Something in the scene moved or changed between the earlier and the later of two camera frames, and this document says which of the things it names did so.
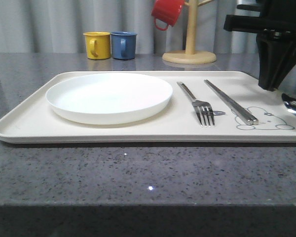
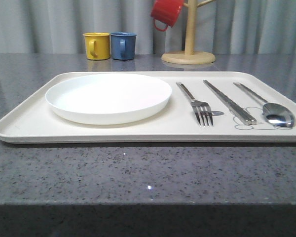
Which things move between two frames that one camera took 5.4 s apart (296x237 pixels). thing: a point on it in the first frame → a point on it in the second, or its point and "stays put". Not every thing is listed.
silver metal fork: [203, 108] stays put
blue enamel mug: [123, 44] stays put
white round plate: [107, 98] stays put
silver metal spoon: [293, 105] → [275, 113]
